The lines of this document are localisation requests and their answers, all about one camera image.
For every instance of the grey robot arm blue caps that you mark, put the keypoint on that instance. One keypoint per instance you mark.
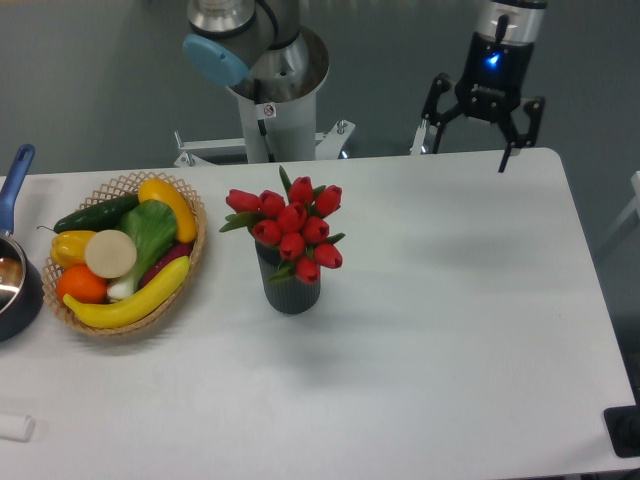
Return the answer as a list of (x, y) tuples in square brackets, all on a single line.
[(274, 67)]

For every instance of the yellow squash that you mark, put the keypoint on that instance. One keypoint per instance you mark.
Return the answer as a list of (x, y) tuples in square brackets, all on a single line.
[(164, 192)]

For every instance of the black device table corner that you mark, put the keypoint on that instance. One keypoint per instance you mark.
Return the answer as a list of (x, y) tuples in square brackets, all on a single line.
[(623, 428)]

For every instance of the dark grey ribbed vase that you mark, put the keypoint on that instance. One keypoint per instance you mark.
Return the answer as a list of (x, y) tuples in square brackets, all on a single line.
[(288, 296)]

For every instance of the green bok choy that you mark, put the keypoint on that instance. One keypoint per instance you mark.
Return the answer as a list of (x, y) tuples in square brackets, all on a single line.
[(152, 226)]

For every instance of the white cylinder object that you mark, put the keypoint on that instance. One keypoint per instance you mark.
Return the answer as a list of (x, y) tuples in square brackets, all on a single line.
[(17, 428)]

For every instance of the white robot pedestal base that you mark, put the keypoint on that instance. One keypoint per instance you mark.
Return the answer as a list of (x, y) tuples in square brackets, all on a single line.
[(271, 132)]

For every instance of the yellow bell pepper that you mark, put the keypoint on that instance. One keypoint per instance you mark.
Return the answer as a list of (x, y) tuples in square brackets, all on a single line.
[(68, 248)]

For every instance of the yellow banana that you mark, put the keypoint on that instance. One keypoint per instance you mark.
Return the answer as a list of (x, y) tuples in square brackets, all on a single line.
[(137, 306)]

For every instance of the green cucumber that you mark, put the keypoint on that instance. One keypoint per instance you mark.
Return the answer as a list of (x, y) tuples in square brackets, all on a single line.
[(98, 217)]

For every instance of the orange fruit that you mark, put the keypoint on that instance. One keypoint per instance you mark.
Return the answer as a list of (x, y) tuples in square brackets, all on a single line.
[(82, 284)]

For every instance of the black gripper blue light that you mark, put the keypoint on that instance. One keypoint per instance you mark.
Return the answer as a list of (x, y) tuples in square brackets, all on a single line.
[(492, 80)]

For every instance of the beige round disc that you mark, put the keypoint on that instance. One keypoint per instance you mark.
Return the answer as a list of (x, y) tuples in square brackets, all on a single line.
[(110, 254)]

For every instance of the red tulip bouquet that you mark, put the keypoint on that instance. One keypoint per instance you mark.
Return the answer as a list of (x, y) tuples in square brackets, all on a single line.
[(290, 229)]

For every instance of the white furniture piece right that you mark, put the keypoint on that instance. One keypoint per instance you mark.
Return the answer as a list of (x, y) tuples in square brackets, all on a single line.
[(622, 226)]

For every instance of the dark pot blue handle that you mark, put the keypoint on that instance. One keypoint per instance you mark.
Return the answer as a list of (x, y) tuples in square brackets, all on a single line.
[(21, 285)]

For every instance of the purple eggplant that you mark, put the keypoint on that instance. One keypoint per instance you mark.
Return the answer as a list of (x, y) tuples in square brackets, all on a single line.
[(176, 251)]

